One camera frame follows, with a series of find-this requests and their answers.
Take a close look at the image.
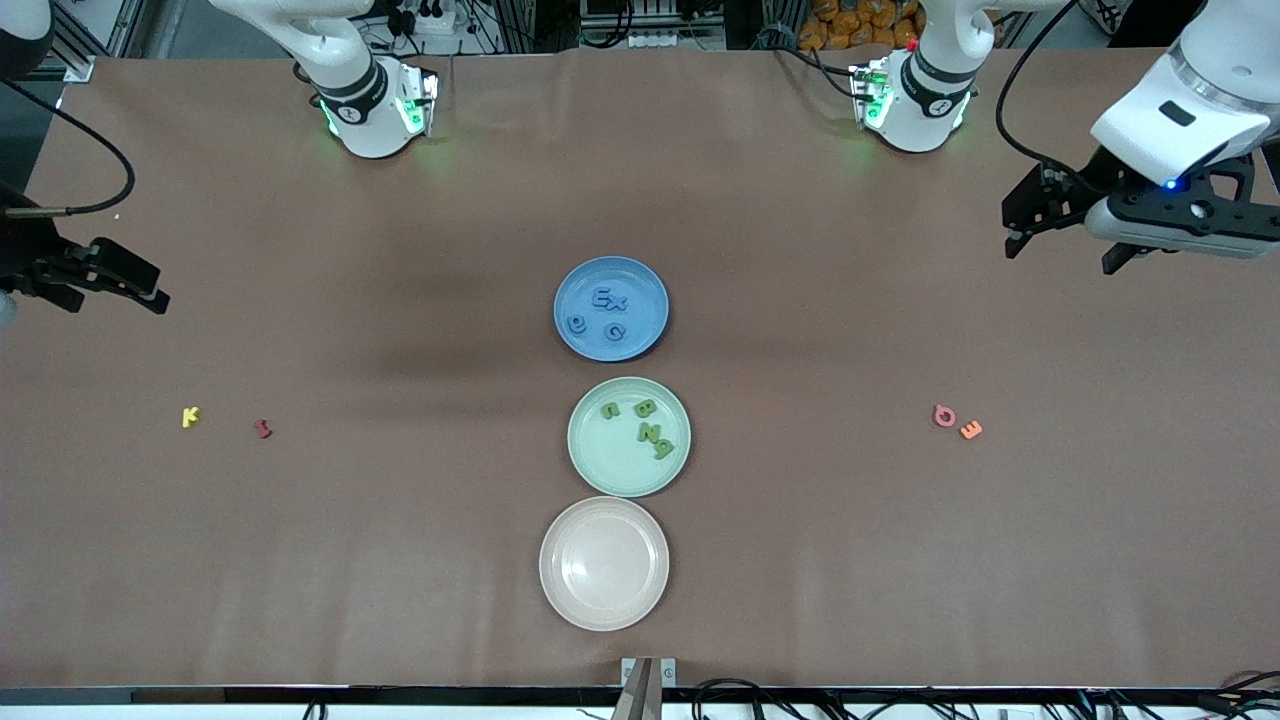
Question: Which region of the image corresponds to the silver aluminium profile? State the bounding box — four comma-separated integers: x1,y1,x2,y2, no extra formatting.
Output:
35,0,111,83

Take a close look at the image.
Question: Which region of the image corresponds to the orange mesh bag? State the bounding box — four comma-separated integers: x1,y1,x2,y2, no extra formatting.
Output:
798,0,926,51

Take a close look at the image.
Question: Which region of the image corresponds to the brown table mat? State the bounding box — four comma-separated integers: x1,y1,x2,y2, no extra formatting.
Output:
0,45,1280,691

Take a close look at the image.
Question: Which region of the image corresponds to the white power strip with plugs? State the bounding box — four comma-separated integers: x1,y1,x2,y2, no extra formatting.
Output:
380,0,456,36

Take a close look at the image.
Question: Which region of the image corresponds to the blue round plate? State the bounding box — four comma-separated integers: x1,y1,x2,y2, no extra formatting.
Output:
553,256,670,363

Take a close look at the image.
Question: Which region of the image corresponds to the long white power strip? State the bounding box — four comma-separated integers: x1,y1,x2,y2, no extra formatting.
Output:
580,28,726,51

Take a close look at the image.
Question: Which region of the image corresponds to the green round plate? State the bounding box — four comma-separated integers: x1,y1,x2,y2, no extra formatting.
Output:
567,376,692,499

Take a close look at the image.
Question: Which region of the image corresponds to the pink beige round plate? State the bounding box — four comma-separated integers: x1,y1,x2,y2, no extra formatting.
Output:
539,496,670,633

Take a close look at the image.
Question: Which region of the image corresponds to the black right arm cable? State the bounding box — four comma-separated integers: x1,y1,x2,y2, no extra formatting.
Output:
0,78,136,219

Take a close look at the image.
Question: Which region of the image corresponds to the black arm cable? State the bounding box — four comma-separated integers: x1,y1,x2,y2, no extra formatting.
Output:
0,78,136,219
995,0,1111,196

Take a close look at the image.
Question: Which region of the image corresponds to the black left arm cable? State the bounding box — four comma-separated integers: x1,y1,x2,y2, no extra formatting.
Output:
995,0,1111,196

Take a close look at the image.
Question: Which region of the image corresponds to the black cable loop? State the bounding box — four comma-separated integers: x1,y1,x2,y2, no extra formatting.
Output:
690,678,801,720

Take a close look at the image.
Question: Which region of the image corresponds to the grey metal bracket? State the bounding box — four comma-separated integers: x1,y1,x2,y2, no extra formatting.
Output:
612,656,679,720

